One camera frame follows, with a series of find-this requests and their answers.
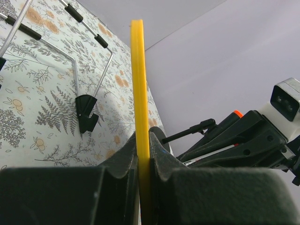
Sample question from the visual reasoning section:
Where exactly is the yellow framed whiteboard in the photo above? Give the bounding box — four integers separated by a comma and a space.
131, 20, 152, 225

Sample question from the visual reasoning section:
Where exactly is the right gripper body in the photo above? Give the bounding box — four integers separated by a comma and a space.
277, 136, 300, 186

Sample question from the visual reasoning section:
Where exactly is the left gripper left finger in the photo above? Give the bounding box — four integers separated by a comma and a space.
97, 134, 138, 225

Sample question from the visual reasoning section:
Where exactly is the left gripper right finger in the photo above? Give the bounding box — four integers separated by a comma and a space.
150, 132, 185, 225

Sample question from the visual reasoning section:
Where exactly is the red whiteboard marker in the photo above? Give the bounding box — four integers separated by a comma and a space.
183, 144, 238, 165

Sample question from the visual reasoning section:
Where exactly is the floral table mat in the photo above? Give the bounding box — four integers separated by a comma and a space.
0, 0, 174, 169

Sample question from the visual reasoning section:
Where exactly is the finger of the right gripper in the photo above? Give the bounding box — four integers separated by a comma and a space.
189, 121, 287, 168
177, 111, 266, 162

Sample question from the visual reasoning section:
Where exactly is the black toy gun orange tip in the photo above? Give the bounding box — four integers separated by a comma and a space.
150, 110, 243, 152

